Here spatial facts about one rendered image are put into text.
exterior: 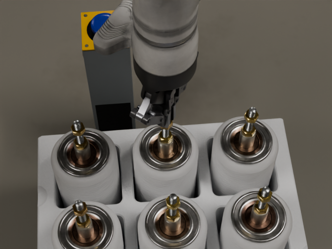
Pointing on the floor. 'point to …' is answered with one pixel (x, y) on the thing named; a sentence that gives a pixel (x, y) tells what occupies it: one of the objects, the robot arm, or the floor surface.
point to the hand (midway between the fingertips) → (164, 112)
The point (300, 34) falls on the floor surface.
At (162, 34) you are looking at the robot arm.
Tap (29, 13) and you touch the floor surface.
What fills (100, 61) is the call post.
